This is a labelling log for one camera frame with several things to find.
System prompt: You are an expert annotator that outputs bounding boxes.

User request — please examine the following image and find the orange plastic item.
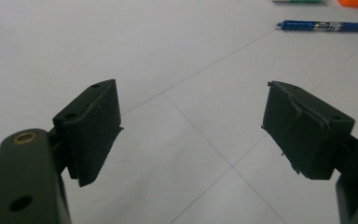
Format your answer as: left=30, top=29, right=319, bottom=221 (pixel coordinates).
left=337, top=0, right=358, bottom=10

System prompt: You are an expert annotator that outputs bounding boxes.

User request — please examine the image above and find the green and white glue stick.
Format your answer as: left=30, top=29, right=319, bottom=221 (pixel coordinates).
left=271, top=0, right=328, bottom=4

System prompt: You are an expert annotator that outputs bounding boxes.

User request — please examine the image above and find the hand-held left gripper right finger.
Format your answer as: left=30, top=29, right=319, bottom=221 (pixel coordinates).
left=261, top=80, right=355, bottom=181

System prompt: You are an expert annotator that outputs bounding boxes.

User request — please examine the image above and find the blue ballpoint pen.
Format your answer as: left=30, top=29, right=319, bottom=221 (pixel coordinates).
left=274, top=20, right=358, bottom=33

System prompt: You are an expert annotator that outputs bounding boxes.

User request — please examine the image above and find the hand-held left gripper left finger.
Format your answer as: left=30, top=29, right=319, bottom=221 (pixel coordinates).
left=52, top=78, right=124, bottom=188

